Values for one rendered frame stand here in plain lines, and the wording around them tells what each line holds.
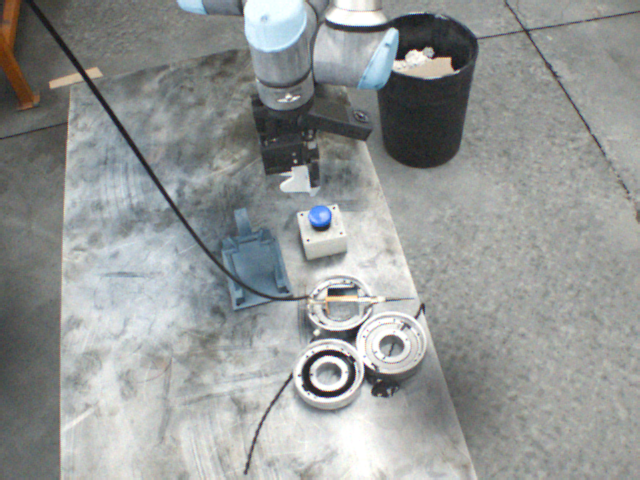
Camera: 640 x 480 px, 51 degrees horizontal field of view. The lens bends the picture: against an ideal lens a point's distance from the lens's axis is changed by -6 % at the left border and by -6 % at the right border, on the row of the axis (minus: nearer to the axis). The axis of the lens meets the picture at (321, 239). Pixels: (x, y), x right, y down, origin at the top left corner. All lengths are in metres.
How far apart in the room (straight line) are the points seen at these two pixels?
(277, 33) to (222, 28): 2.26
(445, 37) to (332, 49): 1.13
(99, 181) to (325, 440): 0.70
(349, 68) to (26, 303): 1.47
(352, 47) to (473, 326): 1.06
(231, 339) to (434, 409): 0.34
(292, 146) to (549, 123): 1.73
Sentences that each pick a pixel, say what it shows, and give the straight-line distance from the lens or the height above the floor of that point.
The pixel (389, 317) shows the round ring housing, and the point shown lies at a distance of 1.11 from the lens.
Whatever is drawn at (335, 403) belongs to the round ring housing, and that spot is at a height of 0.83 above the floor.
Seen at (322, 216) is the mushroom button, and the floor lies 0.87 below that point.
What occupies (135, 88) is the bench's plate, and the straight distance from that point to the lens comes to 1.62.
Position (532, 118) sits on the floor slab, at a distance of 2.64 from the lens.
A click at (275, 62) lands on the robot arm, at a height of 1.23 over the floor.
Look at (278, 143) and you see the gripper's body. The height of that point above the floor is 1.08.
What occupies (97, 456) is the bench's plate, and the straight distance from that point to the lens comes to 1.13.
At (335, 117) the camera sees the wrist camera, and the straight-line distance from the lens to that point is 1.00.
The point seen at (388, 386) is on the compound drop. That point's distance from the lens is 1.08.
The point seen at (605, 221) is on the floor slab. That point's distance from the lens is 2.37.
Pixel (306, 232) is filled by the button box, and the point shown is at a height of 0.84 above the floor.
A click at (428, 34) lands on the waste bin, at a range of 2.39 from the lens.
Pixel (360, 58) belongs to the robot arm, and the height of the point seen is 1.00.
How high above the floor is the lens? 1.79
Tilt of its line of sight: 53 degrees down
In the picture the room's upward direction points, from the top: 8 degrees counter-clockwise
